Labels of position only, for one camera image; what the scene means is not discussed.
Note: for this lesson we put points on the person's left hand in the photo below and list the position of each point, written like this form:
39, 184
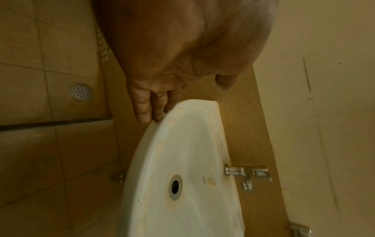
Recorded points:
175, 41

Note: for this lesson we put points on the white wash basin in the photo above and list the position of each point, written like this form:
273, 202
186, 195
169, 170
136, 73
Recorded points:
190, 143

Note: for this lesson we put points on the chrome drain pipe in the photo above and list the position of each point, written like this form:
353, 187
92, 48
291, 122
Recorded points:
120, 177

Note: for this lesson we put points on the chrome basin tap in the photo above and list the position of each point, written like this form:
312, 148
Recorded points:
243, 172

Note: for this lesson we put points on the round perforated floor drain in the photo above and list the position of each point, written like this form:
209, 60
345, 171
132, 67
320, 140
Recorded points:
81, 91

